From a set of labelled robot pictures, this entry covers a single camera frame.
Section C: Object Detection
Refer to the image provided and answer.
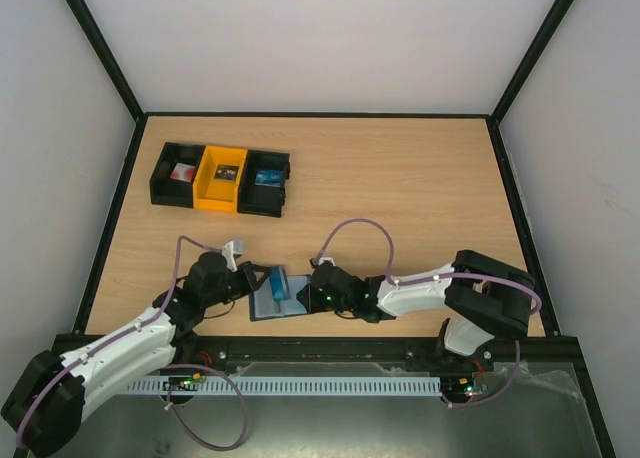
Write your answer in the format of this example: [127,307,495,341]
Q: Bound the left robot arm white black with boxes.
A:
[1,251,269,457]

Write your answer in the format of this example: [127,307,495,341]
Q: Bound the blue card holder wallet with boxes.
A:
[249,275,309,321]

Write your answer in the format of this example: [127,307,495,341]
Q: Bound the black bin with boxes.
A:
[149,142,205,208]
[237,149,291,218]

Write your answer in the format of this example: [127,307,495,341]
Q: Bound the right black bin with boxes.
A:
[237,149,291,218]

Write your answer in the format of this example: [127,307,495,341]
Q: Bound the left black bin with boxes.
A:
[149,142,205,208]

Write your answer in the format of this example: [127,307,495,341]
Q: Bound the blue card in bin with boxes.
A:
[255,169,285,187]

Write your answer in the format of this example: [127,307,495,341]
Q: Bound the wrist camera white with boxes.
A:
[220,238,244,272]
[310,255,335,269]

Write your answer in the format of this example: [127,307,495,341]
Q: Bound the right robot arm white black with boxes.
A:
[296,250,542,370]

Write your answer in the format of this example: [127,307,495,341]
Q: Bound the black card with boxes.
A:
[214,164,239,182]

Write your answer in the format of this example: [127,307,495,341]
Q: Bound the white red card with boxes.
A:
[169,163,195,183]

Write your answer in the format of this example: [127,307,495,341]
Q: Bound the grey metal sheet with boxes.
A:
[61,363,600,457]

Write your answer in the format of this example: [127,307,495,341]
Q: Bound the blue white credit card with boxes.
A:
[269,266,289,314]

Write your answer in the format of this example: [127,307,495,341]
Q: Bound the light blue slotted cable duct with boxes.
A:
[121,376,441,397]

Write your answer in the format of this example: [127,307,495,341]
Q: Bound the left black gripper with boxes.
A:
[203,261,271,309]

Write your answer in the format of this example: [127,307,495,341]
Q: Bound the yellow middle bin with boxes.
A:
[193,145,248,213]

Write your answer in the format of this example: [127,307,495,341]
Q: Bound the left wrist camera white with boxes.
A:
[220,238,244,272]

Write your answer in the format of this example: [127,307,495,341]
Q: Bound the black aluminium frame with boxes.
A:
[53,0,615,457]

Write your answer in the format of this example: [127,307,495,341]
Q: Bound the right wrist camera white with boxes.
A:
[310,255,335,269]

